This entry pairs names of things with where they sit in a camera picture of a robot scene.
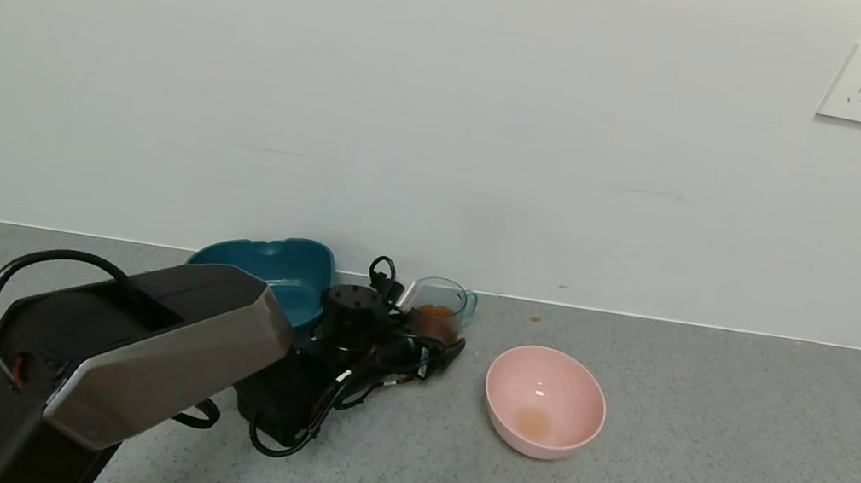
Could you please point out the translucent blue ribbed cup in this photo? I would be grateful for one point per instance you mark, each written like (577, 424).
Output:
(443, 295)

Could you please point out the pink bowl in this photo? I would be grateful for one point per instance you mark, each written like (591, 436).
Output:
(544, 398)

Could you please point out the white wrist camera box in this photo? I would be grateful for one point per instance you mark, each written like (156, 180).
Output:
(406, 294)

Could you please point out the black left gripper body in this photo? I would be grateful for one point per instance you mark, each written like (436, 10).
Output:
(424, 361)

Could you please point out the orange red liquid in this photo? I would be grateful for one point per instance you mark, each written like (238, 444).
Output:
(437, 322)

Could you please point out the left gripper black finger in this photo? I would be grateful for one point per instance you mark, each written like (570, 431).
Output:
(452, 350)

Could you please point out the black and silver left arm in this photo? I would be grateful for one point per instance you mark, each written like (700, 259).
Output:
(162, 354)

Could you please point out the dark teal plastic basin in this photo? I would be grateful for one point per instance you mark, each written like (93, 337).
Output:
(279, 269)

